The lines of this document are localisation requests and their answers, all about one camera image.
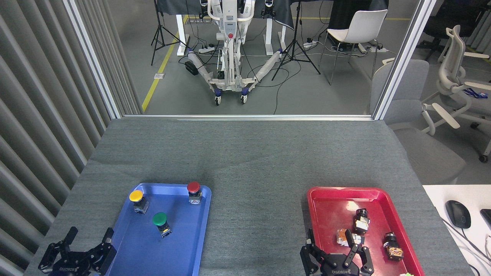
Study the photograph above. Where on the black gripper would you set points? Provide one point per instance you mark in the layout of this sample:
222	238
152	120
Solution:
74	264
337	267

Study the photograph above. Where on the green push button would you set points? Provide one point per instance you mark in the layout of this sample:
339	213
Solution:
160	219

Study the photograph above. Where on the yellow push button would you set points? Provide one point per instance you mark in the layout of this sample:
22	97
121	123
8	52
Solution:
136	196

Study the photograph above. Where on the red push button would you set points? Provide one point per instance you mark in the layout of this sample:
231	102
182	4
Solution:
193	187

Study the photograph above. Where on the red plastic tray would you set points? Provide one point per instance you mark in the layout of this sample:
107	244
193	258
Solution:
333	214

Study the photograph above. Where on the blue plastic tray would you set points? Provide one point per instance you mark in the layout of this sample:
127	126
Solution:
153	257

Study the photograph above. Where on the small green white part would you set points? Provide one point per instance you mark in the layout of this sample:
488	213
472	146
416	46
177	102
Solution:
407	274

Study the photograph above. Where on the white desk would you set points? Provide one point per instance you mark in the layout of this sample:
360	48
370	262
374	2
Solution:
437	195

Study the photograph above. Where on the black computer mouse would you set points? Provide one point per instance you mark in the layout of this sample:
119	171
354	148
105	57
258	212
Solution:
457	214

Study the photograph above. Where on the grey upholstered chair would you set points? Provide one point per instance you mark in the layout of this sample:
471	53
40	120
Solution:
422	149

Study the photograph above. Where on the black flat device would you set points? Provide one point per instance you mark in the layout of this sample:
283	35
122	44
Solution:
487	218

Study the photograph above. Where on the black power adapter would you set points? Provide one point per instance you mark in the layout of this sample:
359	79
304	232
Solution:
191	68

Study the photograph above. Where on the white power strip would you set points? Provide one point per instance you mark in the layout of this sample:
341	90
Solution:
378	49
206	49
310	44

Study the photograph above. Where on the black tripod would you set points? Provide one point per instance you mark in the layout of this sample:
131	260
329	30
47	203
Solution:
294	46
160	34

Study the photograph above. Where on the white mesh office chair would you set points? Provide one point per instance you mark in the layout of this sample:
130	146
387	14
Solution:
450	73

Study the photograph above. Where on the white desk leg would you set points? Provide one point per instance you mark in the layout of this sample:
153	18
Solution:
269	36
181	34

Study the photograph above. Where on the white plastic chair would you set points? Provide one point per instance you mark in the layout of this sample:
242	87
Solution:
362	27

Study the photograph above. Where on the black cloth cover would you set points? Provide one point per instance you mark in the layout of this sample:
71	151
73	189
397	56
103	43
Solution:
284	15

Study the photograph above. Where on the white wheeled stand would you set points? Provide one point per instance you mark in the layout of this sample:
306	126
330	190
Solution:
229	23

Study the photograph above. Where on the black office chair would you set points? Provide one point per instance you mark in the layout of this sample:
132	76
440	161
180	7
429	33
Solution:
452	19

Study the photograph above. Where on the orange white switch block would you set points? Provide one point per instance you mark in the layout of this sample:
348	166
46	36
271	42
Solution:
341	237

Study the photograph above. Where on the black silver switch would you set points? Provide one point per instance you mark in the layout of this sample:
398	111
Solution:
361	222

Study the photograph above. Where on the black switch with brown base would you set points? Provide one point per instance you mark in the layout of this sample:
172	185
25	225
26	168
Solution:
392	245

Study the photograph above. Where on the silver horizontal rail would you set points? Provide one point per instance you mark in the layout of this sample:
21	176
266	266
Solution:
249	117

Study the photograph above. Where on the silver post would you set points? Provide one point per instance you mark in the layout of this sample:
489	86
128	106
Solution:
94	61
402	57

